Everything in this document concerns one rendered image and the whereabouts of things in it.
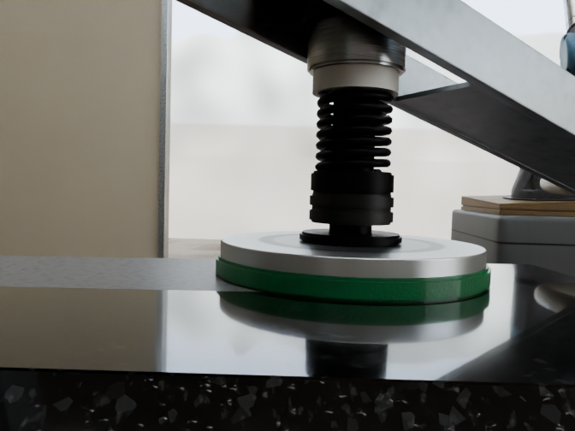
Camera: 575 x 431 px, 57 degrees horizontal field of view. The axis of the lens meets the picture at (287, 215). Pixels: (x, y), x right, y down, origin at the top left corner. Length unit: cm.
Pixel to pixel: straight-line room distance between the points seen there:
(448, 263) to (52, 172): 549
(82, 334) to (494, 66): 36
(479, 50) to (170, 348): 33
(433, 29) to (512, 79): 9
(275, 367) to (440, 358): 7
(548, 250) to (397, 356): 108
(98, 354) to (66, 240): 549
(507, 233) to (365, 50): 90
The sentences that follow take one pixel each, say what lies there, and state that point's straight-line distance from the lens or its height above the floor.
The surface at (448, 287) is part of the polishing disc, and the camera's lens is 36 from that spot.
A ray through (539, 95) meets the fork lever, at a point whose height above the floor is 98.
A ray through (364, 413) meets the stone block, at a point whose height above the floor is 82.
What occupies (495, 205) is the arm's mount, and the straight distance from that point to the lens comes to 134.
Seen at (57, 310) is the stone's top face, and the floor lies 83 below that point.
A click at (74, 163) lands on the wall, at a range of 567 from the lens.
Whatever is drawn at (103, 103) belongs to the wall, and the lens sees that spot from 560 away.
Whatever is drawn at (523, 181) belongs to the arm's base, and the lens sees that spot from 146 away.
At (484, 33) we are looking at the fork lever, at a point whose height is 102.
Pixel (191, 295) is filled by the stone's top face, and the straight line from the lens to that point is 35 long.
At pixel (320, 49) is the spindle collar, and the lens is 42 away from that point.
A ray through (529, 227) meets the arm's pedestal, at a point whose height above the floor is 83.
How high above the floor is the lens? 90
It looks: 3 degrees down
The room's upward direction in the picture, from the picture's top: 2 degrees clockwise
